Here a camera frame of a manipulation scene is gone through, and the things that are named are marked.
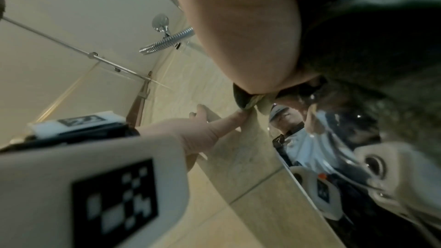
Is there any chrome shower hose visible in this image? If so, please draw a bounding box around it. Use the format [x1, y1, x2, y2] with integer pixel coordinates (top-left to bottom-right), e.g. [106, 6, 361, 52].
[139, 27, 196, 56]

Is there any white marker block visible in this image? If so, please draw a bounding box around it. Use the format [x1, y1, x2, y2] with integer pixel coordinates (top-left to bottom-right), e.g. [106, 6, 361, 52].
[27, 111, 125, 140]

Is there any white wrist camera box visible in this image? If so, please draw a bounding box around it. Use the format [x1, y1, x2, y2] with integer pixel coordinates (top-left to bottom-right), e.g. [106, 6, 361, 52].
[0, 135, 191, 248]

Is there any person's right hand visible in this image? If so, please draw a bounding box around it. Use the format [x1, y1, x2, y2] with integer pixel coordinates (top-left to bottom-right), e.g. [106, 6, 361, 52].
[164, 0, 361, 114]

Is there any brown door frame post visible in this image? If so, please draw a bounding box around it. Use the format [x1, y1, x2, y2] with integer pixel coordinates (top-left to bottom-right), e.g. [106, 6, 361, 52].
[125, 71, 153, 128]

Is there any dark green cleaning cloth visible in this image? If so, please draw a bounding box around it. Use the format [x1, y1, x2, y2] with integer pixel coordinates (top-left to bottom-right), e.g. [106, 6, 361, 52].
[233, 0, 441, 166]

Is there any chrome hand shower head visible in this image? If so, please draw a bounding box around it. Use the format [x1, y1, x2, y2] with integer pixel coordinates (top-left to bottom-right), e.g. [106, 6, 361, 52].
[152, 13, 171, 33]

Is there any metal glass door rail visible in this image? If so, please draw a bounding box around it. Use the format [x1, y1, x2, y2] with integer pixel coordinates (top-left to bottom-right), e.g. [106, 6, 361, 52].
[0, 15, 153, 82]

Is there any glass shower door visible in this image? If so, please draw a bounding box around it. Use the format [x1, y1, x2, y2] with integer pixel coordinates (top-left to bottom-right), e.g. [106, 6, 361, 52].
[0, 18, 152, 147]

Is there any person's left hand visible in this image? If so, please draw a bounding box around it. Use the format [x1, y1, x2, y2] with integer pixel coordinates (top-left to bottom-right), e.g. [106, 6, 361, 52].
[137, 104, 253, 173]

